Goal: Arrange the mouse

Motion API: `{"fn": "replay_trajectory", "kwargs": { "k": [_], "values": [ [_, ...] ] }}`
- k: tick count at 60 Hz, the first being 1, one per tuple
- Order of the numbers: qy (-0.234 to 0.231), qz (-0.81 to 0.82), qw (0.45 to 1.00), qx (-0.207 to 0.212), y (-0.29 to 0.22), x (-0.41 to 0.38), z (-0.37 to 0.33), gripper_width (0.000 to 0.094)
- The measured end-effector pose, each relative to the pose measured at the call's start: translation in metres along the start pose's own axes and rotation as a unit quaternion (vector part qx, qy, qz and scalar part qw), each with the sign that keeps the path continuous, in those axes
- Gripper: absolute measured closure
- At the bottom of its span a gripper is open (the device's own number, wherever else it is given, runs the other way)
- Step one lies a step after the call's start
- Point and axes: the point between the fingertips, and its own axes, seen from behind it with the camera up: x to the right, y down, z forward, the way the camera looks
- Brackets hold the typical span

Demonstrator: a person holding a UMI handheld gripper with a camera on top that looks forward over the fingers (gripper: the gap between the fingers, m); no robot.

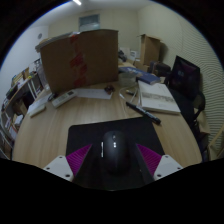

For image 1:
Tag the large brown cardboard box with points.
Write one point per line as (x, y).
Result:
(83, 60)

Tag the white remote control with display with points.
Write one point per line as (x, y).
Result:
(64, 98)

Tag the black marker pen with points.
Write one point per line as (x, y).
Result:
(143, 113)

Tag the small dark clip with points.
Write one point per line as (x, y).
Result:
(109, 89)

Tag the white book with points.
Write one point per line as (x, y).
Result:
(156, 97)

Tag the plain white paper sheet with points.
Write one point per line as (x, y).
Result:
(91, 93)

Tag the black computer mouse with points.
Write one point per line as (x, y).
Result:
(114, 151)

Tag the blue book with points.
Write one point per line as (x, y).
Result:
(146, 78)

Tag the black mouse pad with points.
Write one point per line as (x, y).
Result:
(86, 133)

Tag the white side desk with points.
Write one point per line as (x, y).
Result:
(23, 87)

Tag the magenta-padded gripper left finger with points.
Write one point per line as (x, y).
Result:
(60, 166)

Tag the black office chair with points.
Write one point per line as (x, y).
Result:
(185, 76)

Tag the shelf unit with books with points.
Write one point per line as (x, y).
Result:
(8, 130)

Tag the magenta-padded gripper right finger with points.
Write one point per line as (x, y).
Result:
(166, 166)

